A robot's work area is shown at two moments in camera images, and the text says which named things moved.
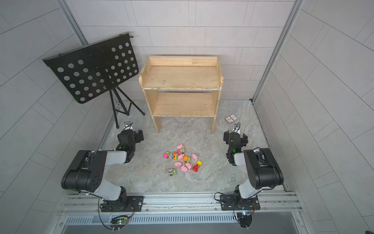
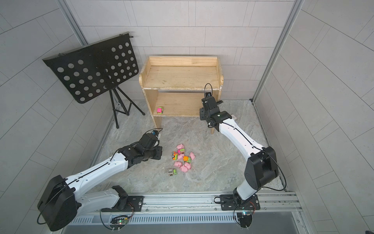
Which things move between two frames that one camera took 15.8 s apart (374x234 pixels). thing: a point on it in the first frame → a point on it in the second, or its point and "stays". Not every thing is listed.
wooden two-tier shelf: x=182 y=87 stays
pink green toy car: x=166 y=155 → x=159 y=110
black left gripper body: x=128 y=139 → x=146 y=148
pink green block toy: x=180 y=151 stays
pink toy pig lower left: x=177 y=164 stays
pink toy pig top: x=180 y=146 stays
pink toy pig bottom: x=184 y=168 stays
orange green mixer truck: x=186 y=159 stays
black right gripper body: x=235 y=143 → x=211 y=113
